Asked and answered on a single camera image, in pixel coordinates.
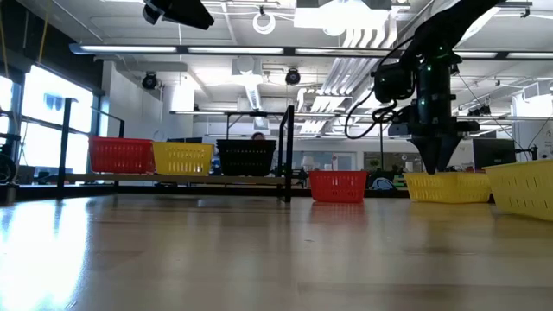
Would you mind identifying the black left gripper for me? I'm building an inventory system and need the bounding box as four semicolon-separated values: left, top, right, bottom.
142;0;215;30

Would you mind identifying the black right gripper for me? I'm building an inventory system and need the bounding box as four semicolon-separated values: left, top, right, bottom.
387;101;480;174

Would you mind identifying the yellow plastic basket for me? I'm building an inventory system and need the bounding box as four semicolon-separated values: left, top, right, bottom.
482;158;553;223
151;141;216;176
404;171;493;205

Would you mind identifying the red plastic basket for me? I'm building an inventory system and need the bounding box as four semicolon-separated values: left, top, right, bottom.
308;169;369;204
90;142;156;175

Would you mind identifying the black monitor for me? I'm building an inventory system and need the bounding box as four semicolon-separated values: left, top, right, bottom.
472;137;518;170

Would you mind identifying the white LED light bar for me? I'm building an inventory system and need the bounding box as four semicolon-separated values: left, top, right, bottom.
459;50;498;60
296;48;392;57
70;43;178;54
186;46;284;55
507;51;553;60

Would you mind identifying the blue white round object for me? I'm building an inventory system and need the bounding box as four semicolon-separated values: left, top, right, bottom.
370;176;397;192

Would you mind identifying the black overhead beam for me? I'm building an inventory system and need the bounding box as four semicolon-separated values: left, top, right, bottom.
68;42;553;61

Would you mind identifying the large bright window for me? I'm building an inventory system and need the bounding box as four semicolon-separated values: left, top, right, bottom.
0;64;99;174

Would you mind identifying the white ceiling ring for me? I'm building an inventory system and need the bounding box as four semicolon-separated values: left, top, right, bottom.
252;11;277;35

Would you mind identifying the black looped cable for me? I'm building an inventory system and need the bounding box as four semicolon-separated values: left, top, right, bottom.
344;36;416;141

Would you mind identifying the black background gantry frame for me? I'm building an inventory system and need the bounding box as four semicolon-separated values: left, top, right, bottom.
169;110;553;174

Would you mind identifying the black metal shelf frame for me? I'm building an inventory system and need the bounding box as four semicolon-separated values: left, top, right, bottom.
57;97;296;204

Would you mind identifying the black aluminium rig frame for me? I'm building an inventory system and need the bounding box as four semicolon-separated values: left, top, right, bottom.
16;184;497;204

